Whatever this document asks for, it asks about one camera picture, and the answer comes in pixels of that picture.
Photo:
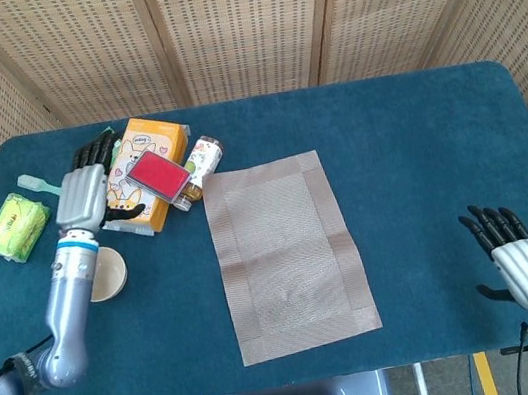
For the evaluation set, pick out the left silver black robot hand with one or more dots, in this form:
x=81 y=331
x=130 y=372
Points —
x=79 y=200

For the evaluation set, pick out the white bowl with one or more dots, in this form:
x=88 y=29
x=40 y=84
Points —
x=109 y=274

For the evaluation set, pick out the brown woven placemat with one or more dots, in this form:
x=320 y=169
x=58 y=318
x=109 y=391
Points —
x=284 y=255

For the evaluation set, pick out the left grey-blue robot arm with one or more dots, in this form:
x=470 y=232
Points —
x=66 y=301

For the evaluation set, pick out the mint green brush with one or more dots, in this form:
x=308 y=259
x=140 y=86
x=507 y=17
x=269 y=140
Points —
x=36 y=185

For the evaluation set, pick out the green yellow wipes pack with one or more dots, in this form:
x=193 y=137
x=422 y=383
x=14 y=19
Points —
x=13 y=227

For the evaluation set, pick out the green sachet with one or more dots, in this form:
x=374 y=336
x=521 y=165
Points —
x=106 y=130

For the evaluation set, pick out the red flat case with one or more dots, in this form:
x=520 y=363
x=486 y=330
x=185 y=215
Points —
x=158 y=175

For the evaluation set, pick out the orange corgi tissue pack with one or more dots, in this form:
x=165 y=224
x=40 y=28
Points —
x=157 y=134

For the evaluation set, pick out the tea bottle with label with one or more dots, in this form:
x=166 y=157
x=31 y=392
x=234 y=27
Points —
x=205 y=164

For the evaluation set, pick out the white table leg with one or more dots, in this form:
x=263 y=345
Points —
x=422 y=389

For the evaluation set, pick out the blue felt table cover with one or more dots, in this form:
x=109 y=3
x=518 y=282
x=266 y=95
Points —
x=381 y=112

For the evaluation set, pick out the bamboo folding screen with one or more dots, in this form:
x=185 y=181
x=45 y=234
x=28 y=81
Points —
x=240 y=24

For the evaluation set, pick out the black table edge bracket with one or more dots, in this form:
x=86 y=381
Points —
x=525 y=347

